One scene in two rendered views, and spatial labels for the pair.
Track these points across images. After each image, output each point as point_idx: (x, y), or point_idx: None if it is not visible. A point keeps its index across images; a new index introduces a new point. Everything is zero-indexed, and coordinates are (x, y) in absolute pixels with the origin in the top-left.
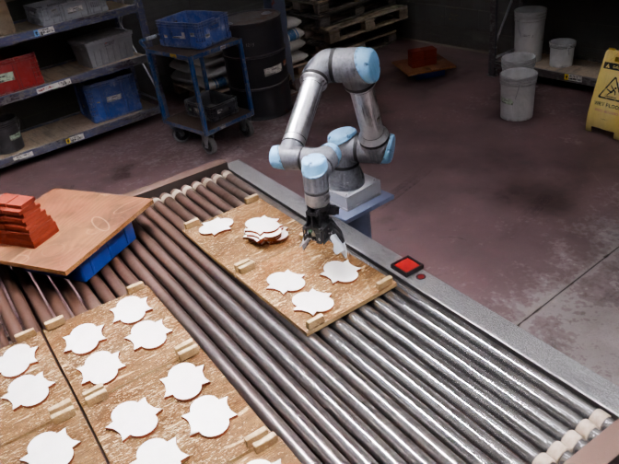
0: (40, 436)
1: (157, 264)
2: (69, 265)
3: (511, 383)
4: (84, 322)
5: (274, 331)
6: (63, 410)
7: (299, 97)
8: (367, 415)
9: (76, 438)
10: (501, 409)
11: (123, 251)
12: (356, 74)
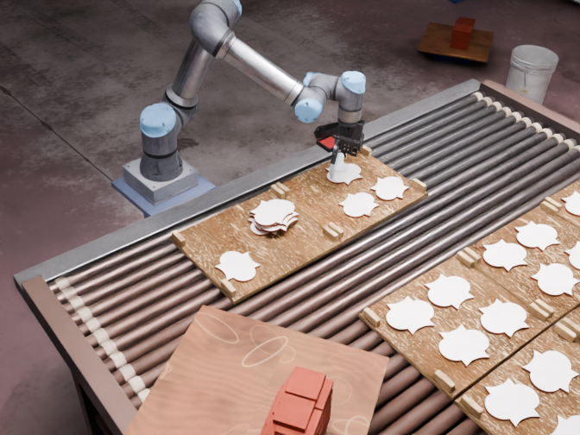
0: None
1: (306, 318)
2: (375, 356)
3: (457, 117)
4: (433, 356)
5: (419, 217)
6: (571, 324)
7: (255, 56)
8: (501, 170)
9: None
10: (482, 122)
11: None
12: (238, 15)
